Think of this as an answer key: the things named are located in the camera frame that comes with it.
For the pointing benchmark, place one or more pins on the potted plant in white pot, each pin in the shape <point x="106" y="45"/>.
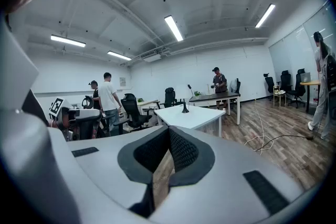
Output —
<point x="197" y="93"/>

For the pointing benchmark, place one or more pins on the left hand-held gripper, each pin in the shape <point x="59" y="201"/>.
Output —
<point x="57" y="107"/>

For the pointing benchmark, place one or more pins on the black office chair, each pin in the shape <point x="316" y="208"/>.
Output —
<point x="300" y="86"/>
<point x="170" y="95"/>
<point x="286" y="78"/>
<point x="88" y="128"/>
<point x="131" y="110"/>
<point x="238" y="89"/>
<point x="270" y="84"/>

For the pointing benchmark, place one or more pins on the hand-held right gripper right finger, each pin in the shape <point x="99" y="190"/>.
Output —
<point x="223" y="191"/>

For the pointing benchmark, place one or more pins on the white square table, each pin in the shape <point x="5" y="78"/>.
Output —
<point x="202" y="115"/>

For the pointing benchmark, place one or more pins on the wall sign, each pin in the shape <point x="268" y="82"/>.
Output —
<point x="123" y="81"/>

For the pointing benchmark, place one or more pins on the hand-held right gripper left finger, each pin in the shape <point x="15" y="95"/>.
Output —
<point x="105" y="165"/>

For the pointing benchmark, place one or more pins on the light wooden desk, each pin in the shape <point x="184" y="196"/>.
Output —
<point x="147" y="102"/>

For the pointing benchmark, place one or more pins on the gold side table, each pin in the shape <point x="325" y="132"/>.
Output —
<point x="279" y="93"/>

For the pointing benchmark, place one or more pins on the grey jacket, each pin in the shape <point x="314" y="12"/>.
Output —
<point x="233" y="85"/>

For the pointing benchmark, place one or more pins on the white ceiling air conditioner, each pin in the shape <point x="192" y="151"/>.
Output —
<point x="152" y="58"/>

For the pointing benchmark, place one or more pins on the dark brown desk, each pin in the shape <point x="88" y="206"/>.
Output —
<point x="210" y="97"/>

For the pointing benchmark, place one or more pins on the ceiling light strip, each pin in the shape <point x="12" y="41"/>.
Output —
<point x="119" y="55"/>
<point x="265" y="15"/>
<point x="173" y="28"/>
<point x="68" y="41"/>

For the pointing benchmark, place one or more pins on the silver laptop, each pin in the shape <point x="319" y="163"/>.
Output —
<point x="305" y="76"/>

